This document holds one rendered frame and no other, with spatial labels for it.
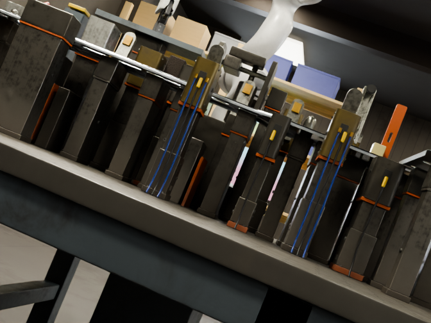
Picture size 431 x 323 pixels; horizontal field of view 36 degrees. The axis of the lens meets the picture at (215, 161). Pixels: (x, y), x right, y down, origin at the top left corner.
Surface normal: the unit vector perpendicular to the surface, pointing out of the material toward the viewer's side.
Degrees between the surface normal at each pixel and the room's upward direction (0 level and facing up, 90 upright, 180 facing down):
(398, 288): 90
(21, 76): 90
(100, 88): 90
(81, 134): 90
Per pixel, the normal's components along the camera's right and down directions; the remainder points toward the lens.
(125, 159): -0.07, -0.09
